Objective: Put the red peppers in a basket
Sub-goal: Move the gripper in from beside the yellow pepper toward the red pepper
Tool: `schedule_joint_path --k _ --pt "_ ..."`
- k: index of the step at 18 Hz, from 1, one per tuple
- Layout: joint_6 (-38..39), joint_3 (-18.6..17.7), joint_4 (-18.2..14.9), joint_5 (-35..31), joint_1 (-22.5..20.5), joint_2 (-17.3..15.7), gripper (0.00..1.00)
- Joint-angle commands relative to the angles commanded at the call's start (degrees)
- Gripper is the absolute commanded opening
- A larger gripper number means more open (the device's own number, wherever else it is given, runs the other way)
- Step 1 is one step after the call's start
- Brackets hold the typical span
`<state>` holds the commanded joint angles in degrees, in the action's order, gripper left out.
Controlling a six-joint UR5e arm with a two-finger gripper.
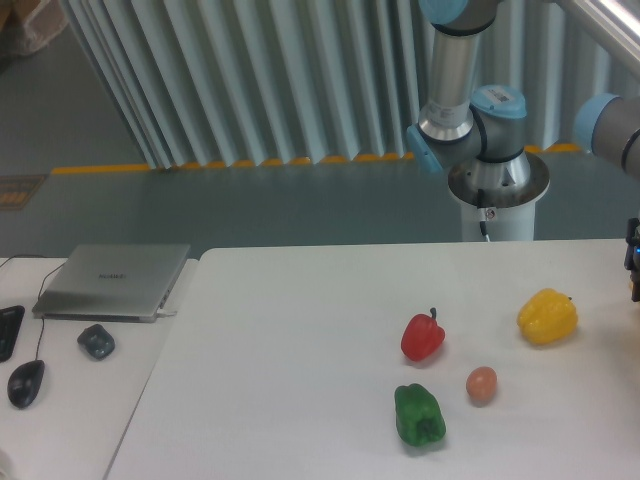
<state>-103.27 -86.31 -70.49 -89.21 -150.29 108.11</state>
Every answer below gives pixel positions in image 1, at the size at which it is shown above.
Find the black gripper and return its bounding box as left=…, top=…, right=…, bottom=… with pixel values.
left=624, top=217, right=639, bottom=302

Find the red bell pepper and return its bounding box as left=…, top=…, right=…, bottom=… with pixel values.
left=401, top=307, right=446, bottom=362

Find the black computer mouse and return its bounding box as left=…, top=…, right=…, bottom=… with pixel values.
left=7, top=359, right=46, bottom=409

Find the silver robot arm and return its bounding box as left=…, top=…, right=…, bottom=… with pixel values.
left=406, top=1, right=639, bottom=242

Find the yellow bell pepper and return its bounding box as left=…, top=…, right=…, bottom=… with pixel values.
left=517, top=288, right=579, bottom=345

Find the brown egg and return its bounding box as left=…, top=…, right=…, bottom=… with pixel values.
left=466, top=366, right=497, bottom=403

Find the green bell pepper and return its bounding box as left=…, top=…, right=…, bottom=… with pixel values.
left=394, top=383, right=446, bottom=447

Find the white folding screen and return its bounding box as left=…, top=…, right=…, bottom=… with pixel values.
left=58, top=0, right=616, bottom=171

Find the white usb plug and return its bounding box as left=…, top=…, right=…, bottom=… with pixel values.
left=157, top=309, right=177, bottom=318

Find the silver laptop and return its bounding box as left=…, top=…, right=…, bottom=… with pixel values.
left=32, top=244, right=190, bottom=323

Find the dark earbuds case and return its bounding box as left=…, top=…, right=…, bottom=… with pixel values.
left=77, top=324, right=116, bottom=361

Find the black keyboard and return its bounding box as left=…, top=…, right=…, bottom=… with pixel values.
left=0, top=305, right=25, bottom=363

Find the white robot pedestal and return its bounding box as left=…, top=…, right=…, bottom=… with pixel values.
left=459, top=202, right=536, bottom=242

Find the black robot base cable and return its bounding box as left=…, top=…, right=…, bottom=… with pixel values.
left=476, top=187, right=493, bottom=244

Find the aluminium frame bar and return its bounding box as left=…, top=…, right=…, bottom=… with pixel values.
left=556, top=0, right=639, bottom=80

